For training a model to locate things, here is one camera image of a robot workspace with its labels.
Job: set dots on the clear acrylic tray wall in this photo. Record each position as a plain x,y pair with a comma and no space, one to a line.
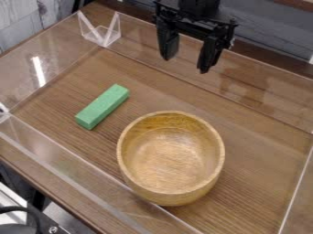
80,186

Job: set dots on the clear acrylic corner bracket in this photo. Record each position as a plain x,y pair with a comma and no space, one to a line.
101,35

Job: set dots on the green rectangular block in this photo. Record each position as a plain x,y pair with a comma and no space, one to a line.
102,106

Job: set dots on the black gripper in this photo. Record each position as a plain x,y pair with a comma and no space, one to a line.
197,18

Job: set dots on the brown wooden bowl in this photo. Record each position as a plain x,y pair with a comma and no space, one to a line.
170,155

